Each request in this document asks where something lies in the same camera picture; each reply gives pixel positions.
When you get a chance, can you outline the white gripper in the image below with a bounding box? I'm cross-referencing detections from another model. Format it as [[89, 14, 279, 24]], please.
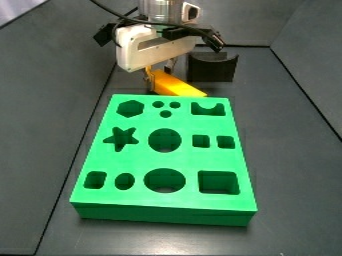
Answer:
[[92, 20, 227, 74]]

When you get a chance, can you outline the yellow rectangular block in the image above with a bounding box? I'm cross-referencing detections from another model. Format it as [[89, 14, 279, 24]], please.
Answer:
[[144, 66, 207, 97]]

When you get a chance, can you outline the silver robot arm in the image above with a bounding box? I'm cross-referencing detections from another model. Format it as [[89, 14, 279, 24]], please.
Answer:
[[90, 0, 224, 72]]

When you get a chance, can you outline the black curved fixture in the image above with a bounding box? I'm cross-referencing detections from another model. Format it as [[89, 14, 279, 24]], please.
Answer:
[[187, 52, 239, 82]]

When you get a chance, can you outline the green shape sorter board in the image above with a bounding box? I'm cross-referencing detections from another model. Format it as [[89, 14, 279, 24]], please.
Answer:
[[69, 94, 257, 226]]

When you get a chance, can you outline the black cable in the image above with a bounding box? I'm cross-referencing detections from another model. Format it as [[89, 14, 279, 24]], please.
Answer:
[[89, 0, 227, 54]]

